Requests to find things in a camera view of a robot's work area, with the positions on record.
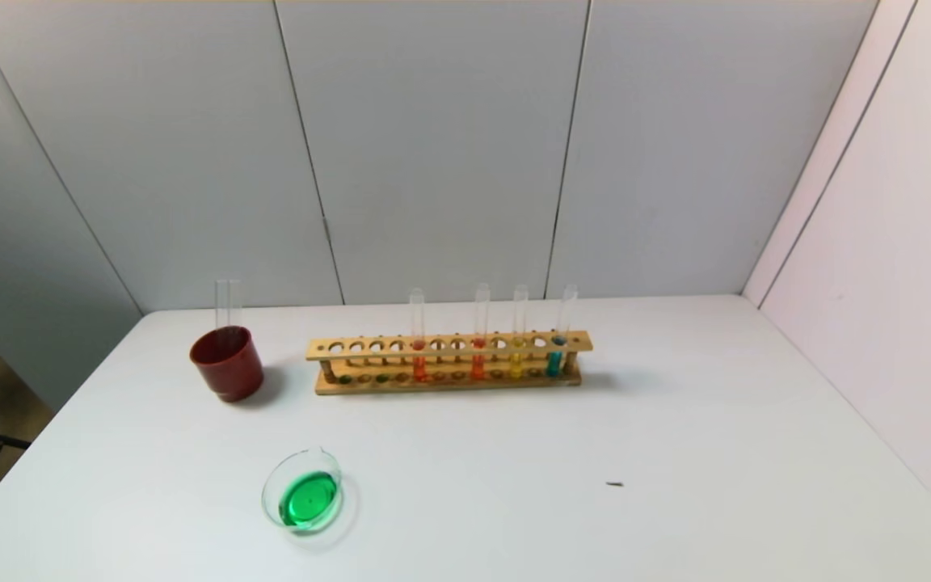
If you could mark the blue pigment glass test tube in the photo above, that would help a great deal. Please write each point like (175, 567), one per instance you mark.
(234, 307)

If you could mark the yellow-green pigment test tube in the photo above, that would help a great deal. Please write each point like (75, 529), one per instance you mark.
(221, 307)

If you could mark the wooden test tube rack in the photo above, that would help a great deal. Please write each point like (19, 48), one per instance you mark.
(449, 346)

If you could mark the red-orange pigment test tube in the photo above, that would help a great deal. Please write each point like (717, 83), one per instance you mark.
(478, 365)

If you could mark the orange pigment glass test tube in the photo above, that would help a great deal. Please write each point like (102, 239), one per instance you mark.
(419, 368)

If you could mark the yellow pigment glass test tube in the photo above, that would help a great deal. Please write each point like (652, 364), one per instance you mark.
(516, 365)

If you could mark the teal pigment glass test tube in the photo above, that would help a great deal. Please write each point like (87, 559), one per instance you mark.
(554, 364)

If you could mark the clear glass beaker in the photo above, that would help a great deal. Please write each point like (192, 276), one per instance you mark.
(308, 499)

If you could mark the dark red plastic cup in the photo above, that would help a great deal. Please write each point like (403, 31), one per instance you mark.
(227, 368)

